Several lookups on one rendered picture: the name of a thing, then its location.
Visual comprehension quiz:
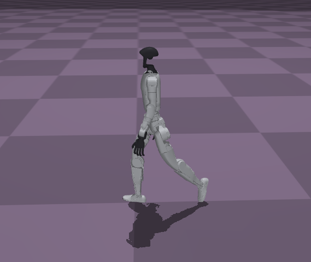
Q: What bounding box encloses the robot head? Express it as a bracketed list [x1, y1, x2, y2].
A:
[139, 47, 159, 74]

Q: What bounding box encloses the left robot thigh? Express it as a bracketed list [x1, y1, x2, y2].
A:
[154, 125, 182, 171]

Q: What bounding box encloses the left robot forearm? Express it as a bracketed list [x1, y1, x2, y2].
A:
[139, 104, 155, 137]

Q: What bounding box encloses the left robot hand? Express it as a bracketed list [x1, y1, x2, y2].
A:
[132, 132, 147, 156]

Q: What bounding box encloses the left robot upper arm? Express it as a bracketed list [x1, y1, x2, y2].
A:
[145, 76, 157, 112]

